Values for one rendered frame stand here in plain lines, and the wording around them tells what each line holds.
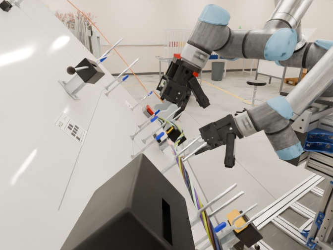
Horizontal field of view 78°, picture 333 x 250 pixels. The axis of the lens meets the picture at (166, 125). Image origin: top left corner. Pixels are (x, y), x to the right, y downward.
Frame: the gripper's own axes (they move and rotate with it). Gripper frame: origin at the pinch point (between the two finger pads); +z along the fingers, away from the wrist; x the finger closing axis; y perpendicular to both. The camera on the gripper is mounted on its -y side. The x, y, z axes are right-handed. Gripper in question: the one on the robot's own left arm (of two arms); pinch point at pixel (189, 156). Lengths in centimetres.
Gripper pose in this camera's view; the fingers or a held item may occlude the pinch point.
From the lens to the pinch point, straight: 75.8
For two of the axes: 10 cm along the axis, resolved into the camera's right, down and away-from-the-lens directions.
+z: -8.0, 4.4, 4.1
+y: -4.0, -9.0, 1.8
